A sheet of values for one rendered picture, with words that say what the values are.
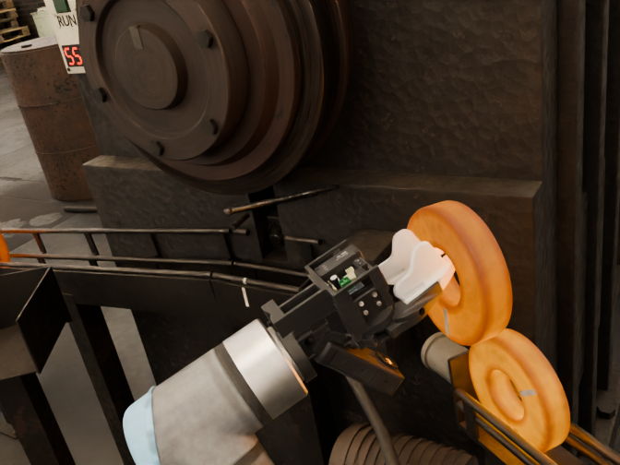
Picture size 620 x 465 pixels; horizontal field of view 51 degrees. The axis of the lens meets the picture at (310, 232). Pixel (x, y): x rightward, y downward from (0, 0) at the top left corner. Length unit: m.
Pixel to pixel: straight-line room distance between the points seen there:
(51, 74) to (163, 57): 2.94
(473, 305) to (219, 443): 0.28
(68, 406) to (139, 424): 1.67
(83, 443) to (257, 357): 1.54
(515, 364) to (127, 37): 0.67
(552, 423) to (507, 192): 0.34
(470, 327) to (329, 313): 0.15
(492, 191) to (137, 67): 0.54
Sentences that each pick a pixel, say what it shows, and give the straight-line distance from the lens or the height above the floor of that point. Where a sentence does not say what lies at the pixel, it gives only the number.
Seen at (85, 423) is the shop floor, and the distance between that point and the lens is 2.19.
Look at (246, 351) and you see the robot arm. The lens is 0.62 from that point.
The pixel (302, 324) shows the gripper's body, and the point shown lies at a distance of 0.63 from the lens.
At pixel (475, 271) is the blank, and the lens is 0.65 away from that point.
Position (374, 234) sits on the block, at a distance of 1.05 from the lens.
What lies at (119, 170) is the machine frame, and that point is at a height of 0.87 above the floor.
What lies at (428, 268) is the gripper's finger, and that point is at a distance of 0.67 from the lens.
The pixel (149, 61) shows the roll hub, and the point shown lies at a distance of 0.96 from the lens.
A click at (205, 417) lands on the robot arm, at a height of 0.88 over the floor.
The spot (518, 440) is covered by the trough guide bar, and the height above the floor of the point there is 0.69.
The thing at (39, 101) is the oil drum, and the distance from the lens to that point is 3.93.
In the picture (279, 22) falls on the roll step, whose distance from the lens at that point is 0.90.
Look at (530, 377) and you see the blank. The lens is 0.80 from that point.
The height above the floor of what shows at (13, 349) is 0.60.
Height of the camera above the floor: 1.27
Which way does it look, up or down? 26 degrees down
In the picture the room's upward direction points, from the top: 11 degrees counter-clockwise
